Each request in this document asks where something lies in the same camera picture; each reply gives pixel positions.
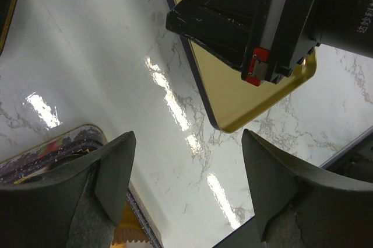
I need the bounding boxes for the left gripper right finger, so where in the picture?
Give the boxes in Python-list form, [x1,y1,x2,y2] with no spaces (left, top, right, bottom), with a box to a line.
[242,130,372,247]

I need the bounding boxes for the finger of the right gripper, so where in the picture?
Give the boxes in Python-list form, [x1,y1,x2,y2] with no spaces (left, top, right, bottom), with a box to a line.
[166,0,270,70]

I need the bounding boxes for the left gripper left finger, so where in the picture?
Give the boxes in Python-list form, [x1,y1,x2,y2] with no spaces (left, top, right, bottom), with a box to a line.
[1,131,136,247]

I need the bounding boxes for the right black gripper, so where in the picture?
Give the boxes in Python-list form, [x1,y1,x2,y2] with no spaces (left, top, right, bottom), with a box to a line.
[241,0,372,86]

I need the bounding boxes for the gold tin lid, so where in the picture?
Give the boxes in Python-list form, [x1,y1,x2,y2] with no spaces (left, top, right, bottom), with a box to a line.
[156,0,318,132]

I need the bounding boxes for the square cookie tin box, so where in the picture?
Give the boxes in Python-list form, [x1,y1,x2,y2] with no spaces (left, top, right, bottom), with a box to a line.
[1,125,163,247]

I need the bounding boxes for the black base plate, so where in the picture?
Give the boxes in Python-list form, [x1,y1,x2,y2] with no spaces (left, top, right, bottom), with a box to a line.
[321,127,372,183]

